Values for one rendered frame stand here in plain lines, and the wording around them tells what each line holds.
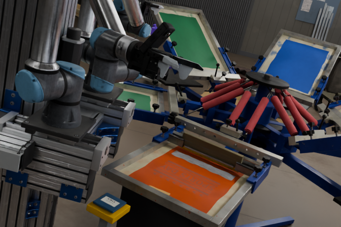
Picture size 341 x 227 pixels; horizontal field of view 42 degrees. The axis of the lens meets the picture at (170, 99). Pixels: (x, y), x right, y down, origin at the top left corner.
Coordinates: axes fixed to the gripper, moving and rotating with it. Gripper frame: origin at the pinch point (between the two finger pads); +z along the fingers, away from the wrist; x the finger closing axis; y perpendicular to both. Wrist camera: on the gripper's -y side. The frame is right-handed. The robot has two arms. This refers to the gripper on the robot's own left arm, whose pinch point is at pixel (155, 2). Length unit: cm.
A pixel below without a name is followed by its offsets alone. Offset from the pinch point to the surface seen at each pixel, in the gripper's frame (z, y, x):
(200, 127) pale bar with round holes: 8, 57, 54
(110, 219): -97, 64, 72
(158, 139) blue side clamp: -24, 62, 45
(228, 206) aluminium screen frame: -54, 55, 102
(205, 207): -58, 60, 94
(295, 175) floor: 257, 156, 93
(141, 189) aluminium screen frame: -73, 61, 69
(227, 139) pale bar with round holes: 9, 55, 71
